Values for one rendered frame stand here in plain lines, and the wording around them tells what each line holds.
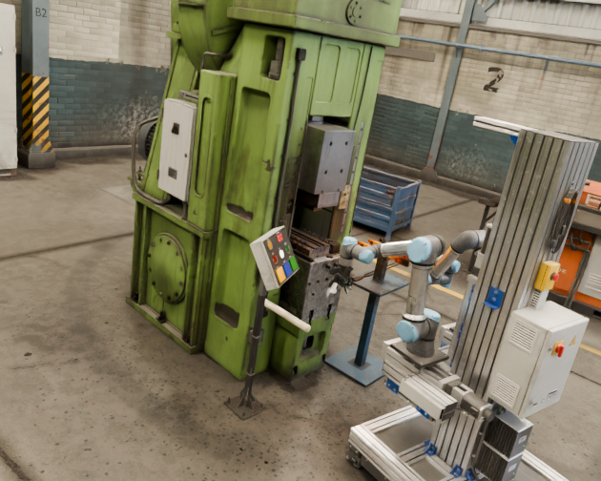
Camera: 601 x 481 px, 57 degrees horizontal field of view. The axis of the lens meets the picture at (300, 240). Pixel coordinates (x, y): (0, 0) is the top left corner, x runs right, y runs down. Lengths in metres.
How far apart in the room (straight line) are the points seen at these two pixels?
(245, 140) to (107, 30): 5.96
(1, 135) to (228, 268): 4.80
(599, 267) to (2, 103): 7.18
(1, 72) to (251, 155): 4.88
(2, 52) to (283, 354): 5.40
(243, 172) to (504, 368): 1.94
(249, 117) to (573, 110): 7.78
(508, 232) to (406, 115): 9.08
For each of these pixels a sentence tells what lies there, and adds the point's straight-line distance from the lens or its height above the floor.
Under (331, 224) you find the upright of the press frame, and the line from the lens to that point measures 3.94.
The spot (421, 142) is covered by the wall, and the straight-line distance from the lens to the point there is 11.58.
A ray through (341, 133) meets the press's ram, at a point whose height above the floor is 1.75.
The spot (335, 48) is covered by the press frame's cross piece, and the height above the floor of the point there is 2.23.
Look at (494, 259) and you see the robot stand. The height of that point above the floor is 1.41.
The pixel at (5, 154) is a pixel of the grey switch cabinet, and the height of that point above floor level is 0.30.
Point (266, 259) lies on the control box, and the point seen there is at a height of 1.11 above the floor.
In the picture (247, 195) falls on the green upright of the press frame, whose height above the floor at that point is 1.26.
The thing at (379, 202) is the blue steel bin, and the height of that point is 0.44.
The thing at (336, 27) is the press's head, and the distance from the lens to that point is 3.44.
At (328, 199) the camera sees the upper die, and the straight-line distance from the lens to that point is 3.60.
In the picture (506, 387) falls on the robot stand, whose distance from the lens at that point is 2.90.
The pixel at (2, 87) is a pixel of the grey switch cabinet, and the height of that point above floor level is 1.14.
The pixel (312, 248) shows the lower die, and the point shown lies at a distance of 3.67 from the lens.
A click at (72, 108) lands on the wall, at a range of 9.18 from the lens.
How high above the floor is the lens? 2.24
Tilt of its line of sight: 20 degrees down
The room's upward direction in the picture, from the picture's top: 10 degrees clockwise
